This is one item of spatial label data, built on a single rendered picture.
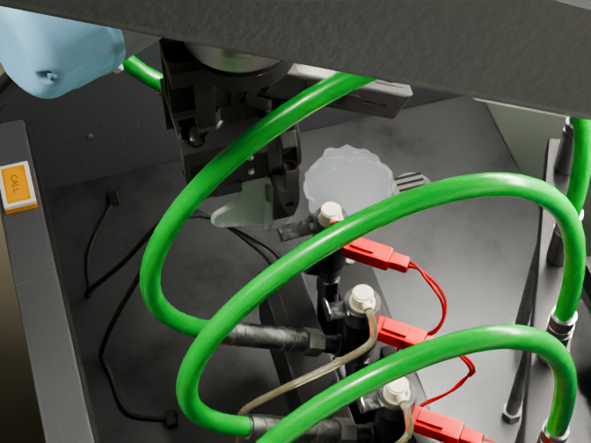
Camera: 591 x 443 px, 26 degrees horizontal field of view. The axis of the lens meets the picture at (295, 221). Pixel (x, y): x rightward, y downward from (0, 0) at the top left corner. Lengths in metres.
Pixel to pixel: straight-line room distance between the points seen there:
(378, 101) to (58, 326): 0.41
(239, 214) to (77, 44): 0.29
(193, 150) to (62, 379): 0.35
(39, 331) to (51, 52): 0.52
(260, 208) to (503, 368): 0.41
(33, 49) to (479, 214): 0.78
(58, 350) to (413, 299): 0.37
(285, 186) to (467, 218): 0.50
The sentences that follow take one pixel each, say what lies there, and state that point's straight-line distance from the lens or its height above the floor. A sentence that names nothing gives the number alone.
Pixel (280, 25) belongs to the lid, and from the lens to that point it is 0.28.
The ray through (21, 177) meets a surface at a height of 0.96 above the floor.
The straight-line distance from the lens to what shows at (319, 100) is 0.75.
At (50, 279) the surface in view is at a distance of 1.18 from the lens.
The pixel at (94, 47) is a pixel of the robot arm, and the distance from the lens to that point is 0.68.
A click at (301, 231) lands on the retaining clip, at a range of 1.00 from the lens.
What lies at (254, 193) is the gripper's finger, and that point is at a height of 1.19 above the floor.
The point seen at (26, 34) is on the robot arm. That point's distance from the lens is 0.67.
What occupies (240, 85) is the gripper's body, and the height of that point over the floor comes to 1.32.
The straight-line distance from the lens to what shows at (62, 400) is 1.12.
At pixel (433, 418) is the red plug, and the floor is 1.09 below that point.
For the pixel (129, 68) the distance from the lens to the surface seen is 1.01.
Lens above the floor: 1.93
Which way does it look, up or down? 55 degrees down
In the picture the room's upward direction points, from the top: straight up
